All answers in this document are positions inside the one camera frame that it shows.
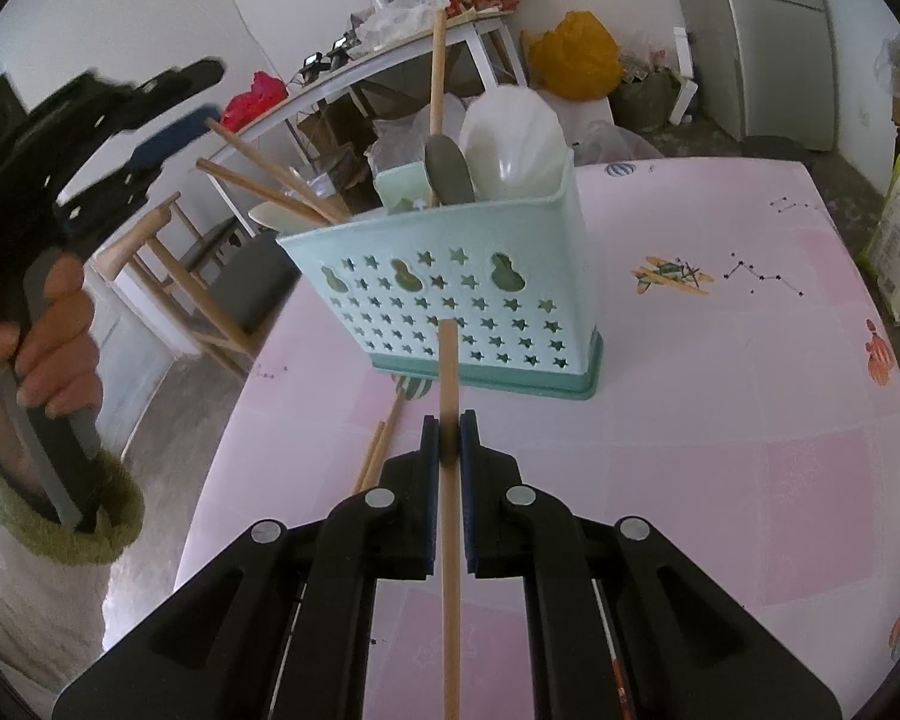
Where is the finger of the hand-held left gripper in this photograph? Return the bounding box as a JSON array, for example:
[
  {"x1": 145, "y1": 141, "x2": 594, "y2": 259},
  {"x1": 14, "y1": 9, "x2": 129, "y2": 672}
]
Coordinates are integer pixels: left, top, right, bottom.
[
  {"x1": 62, "y1": 106, "x2": 216, "y2": 202},
  {"x1": 137, "y1": 58, "x2": 226, "y2": 113}
]

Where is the white plastic bag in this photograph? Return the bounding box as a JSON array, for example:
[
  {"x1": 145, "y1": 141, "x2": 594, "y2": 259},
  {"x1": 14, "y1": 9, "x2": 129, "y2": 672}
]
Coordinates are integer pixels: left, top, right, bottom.
[{"x1": 356, "y1": 0, "x2": 449, "y2": 55}]

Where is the white frame desk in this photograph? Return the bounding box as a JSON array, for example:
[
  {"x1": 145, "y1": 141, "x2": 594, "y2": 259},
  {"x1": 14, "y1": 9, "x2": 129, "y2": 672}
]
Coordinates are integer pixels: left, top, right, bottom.
[{"x1": 217, "y1": 11, "x2": 531, "y2": 220}]

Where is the person's left hand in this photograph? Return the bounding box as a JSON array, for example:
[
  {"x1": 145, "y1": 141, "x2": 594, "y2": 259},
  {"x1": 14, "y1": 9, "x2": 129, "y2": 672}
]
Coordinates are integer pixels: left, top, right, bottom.
[{"x1": 0, "y1": 253, "x2": 107, "y2": 500}]

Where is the wooden chair dark seat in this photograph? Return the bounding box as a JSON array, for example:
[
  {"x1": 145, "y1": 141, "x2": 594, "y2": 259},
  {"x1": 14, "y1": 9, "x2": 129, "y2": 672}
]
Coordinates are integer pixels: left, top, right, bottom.
[{"x1": 94, "y1": 191, "x2": 302, "y2": 381}]

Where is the red cloth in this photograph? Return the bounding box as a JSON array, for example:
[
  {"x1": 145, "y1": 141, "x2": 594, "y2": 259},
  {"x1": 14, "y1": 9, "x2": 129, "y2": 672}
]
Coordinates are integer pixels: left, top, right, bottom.
[{"x1": 221, "y1": 71, "x2": 287, "y2": 132}]

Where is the person's left forearm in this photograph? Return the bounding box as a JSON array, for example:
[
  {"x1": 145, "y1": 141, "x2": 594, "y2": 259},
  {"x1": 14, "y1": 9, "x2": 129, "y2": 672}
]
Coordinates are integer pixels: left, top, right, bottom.
[{"x1": 0, "y1": 427, "x2": 147, "y2": 698}]

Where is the large metal spoon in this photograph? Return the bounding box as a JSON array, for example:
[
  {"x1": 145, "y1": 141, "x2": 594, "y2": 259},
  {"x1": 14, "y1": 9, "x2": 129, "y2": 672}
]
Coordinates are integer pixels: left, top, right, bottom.
[{"x1": 424, "y1": 133, "x2": 479, "y2": 208}]

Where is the bundle of wooden chopsticks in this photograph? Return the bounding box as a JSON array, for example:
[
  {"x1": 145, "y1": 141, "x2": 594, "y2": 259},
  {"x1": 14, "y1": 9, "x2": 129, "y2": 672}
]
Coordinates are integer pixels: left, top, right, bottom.
[{"x1": 352, "y1": 390, "x2": 411, "y2": 497}]

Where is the mint green utensil holder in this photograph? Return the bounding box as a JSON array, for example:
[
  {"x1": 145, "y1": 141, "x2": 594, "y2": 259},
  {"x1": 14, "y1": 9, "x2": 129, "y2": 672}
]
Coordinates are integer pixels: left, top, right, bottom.
[{"x1": 277, "y1": 146, "x2": 605, "y2": 400}]

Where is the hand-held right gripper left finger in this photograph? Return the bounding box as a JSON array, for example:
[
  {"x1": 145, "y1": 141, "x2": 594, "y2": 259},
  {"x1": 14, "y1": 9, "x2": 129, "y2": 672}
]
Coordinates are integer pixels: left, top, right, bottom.
[{"x1": 52, "y1": 415, "x2": 443, "y2": 720}]

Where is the yellow plastic bag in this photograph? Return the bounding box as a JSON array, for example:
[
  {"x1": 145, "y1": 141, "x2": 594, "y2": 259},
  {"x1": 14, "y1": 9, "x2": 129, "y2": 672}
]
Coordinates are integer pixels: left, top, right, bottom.
[{"x1": 529, "y1": 11, "x2": 621, "y2": 100}]

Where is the white plastic ladle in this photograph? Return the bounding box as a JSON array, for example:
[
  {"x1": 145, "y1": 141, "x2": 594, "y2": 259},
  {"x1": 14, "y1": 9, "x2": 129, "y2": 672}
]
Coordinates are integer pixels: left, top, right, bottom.
[{"x1": 457, "y1": 86, "x2": 565, "y2": 205}]

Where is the clear plastic bag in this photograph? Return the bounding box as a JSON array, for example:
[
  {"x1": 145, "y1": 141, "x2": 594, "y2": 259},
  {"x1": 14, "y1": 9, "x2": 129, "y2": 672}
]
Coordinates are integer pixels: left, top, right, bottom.
[
  {"x1": 570, "y1": 120, "x2": 666, "y2": 166},
  {"x1": 874, "y1": 34, "x2": 900, "y2": 125}
]

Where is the white spoon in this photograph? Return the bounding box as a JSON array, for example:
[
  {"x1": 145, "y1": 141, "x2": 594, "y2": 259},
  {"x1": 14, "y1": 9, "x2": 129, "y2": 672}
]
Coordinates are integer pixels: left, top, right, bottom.
[{"x1": 249, "y1": 202, "x2": 325, "y2": 236}]

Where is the grey refrigerator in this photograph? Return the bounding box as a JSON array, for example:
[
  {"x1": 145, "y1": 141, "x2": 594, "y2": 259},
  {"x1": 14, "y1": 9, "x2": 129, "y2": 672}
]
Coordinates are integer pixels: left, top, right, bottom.
[{"x1": 709, "y1": 0, "x2": 854, "y2": 152}]

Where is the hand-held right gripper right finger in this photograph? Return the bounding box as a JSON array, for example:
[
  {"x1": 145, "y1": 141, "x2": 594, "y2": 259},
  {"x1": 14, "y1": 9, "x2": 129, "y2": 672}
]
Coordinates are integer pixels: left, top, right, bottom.
[{"x1": 457, "y1": 411, "x2": 845, "y2": 720}]

